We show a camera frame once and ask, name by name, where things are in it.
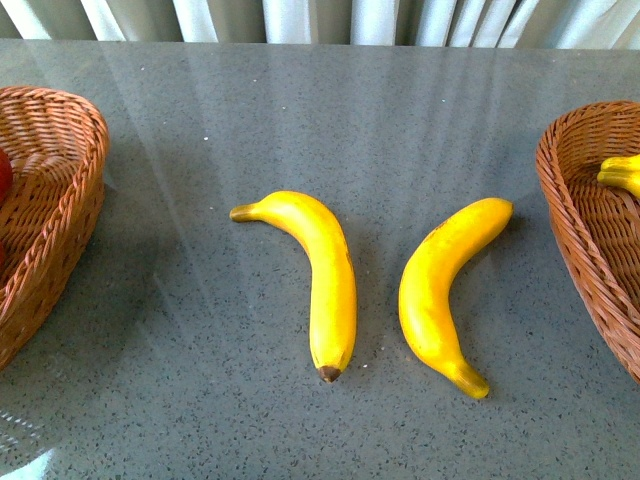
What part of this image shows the yellow banana brown tip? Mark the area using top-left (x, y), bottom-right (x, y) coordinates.
top-left (229, 191), bottom-right (358, 383)

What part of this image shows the yellow curved banana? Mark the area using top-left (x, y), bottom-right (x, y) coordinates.
top-left (398, 197), bottom-right (514, 399)

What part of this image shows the red yellow apple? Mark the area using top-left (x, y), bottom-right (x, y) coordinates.
top-left (0, 243), bottom-right (6, 278)
top-left (0, 149), bottom-right (13, 202)

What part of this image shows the white pleated curtain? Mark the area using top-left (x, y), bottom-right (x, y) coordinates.
top-left (1, 0), bottom-right (639, 50)

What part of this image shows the right brown wicker basket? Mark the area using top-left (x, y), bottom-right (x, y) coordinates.
top-left (536, 100), bottom-right (639, 379)

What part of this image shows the brown wicker basket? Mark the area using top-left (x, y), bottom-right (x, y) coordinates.
top-left (536, 100), bottom-right (639, 379)
top-left (1, 86), bottom-right (110, 366)

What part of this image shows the left brown wicker basket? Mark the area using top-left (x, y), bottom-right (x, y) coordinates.
top-left (1, 86), bottom-right (110, 366)

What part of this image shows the yellow banana in basket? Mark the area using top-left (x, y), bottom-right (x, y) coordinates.
top-left (597, 154), bottom-right (640, 198)

